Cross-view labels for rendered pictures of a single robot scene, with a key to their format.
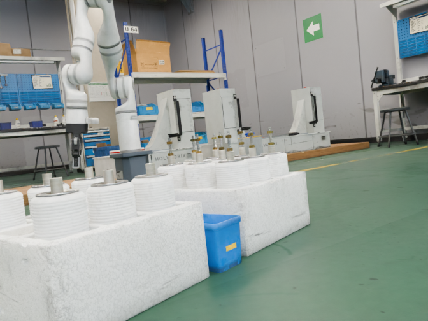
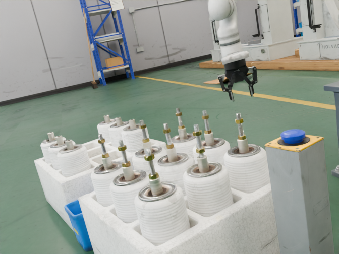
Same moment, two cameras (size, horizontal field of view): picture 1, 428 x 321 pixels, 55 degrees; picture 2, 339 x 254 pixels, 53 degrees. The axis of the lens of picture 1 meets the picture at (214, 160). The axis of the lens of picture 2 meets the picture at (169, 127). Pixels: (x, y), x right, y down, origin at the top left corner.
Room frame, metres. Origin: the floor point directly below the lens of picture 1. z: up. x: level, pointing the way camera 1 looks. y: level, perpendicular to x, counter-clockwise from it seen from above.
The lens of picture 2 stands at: (1.63, -0.74, 0.52)
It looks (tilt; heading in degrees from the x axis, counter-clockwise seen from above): 14 degrees down; 111
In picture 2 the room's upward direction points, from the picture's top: 12 degrees counter-clockwise
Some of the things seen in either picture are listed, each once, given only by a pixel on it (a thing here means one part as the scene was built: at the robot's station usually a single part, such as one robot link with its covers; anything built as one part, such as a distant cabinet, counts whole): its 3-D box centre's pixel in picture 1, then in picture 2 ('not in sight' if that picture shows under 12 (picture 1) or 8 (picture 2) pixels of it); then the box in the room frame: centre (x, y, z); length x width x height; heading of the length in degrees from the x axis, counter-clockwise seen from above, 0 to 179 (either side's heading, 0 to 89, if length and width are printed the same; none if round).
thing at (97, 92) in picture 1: (101, 92); not in sight; (7.57, 1.89, 1.38); 0.49 x 0.02 x 0.35; 126
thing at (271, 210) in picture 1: (227, 207); (185, 219); (1.36, -0.03, 0.09); 0.39 x 0.39 x 0.18; 52
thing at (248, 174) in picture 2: not in sight; (249, 187); (1.52, -0.01, 0.16); 0.10 x 0.10 x 0.18
